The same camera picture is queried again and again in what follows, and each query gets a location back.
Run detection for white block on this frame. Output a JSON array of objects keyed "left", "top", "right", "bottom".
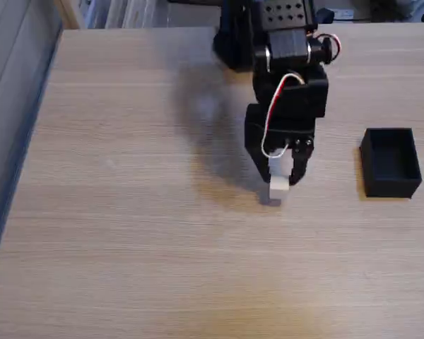
[{"left": 268, "top": 172, "right": 290, "bottom": 202}]

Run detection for black open box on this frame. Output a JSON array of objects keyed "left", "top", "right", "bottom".
[{"left": 360, "top": 127, "right": 423, "bottom": 199}]

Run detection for small black object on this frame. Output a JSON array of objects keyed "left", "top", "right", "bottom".
[{"left": 314, "top": 7, "right": 336, "bottom": 25}]

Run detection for dark object behind table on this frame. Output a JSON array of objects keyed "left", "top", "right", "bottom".
[{"left": 369, "top": 0, "right": 424, "bottom": 23}]

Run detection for white curtain fabric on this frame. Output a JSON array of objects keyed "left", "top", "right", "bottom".
[{"left": 79, "top": 0, "right": 170, "bottom": 30}]

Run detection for light wooden beam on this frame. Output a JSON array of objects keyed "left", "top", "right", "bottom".
[{"left": 54, "top": 0, "right": 85, "bottom": 30}]

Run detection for white and red servo cable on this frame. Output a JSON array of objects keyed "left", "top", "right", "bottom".
[
  {"left": 317, "top": 32, "right": 342, "bottom": 61},
  {"left": 261, "top": 71, "right": 305, "bottom": 159}
]

